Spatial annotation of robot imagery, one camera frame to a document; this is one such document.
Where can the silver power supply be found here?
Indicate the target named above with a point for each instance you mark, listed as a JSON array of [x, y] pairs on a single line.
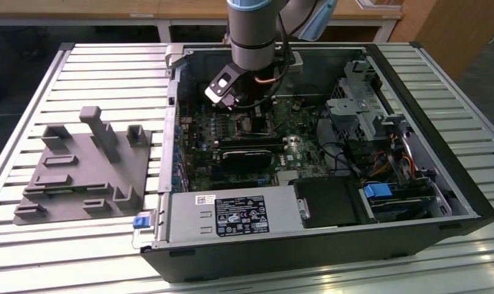
[[189, 214]]

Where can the blue disk carrier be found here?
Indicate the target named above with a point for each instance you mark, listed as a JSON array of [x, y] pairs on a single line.
[[377, 191]]

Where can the blue case latch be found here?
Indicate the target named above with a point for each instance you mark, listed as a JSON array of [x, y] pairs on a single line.
[[142, 222]]

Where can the grey plastic parts rack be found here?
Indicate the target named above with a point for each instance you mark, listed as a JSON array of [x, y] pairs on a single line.
[[86, 171]]

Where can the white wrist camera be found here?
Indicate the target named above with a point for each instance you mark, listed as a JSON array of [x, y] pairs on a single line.
[[213, 93]]

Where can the wooden cabinet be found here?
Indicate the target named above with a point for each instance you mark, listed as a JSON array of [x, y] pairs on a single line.
[[454, 30]]

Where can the metal CPU socket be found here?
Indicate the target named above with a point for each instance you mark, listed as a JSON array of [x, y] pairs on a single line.
[[238, 124]]

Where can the black open PC case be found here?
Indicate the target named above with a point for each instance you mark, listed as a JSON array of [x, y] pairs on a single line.
[[270, 260]]

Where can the black graphics card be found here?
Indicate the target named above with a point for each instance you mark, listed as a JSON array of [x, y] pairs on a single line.
[[246, 157]]

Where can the wooden workbench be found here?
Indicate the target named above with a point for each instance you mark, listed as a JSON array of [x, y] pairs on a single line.
[[108, 7]]

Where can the small silver heat sink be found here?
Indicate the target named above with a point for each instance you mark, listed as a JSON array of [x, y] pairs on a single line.
[[286, 178]]

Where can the grey metal drive cage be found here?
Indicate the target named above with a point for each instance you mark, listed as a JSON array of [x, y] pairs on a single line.
[[353, 128]]

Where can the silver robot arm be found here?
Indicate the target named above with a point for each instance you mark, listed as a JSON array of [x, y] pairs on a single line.
[[250, 30]]

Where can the green motherboard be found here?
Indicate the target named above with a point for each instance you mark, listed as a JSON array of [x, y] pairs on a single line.
[[304, 153]]

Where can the black plastic shroud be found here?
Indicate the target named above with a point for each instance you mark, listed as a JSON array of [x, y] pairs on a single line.
[[326, 202]]

